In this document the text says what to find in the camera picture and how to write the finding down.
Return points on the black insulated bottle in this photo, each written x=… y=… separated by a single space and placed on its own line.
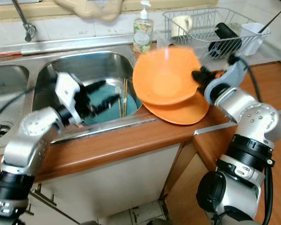
x=227 y=31

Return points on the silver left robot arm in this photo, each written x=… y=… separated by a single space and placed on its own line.
x=33 y=140

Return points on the white drainer tray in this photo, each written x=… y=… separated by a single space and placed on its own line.
x=260 y=58

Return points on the white cabinet door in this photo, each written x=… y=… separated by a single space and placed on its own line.
x=112 y=178

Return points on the orange plastic bowl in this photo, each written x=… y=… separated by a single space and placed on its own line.
x=166 y=77

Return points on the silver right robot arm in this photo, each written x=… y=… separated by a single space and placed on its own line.
x=253 y=117

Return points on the brown patterned chopstick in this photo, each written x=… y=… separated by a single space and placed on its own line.
x=125 y=89

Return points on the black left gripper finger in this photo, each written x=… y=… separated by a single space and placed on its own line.
x=107 y=104
x=96 y=87

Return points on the thin dark utensil stick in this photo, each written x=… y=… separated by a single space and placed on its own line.
x=274 y=18

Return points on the floral hand soap pump bottle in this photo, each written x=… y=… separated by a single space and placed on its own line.
x=143 y=35

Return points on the chrome sink faucet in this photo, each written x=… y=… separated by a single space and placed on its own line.
x=29 y=30

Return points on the cream mug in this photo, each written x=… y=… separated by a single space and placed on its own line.
x=181 y=26

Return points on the silver metal fork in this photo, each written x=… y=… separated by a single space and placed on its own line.
x=118 y=91

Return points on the black cylinder with knob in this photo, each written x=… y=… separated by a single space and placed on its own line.
x=225 y=48

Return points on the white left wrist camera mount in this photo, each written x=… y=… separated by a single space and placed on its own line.
x=67 y=89

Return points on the stainless steel double sink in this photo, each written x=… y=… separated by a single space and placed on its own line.
x=18 y=70

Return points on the beige plastic container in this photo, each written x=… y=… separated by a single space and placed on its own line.
x=89 y=8

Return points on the orange plastic plate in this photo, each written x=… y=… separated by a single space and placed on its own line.
x=182 y=115

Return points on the white plastic cutlery holder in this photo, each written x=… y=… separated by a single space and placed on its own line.
x=253 y=37

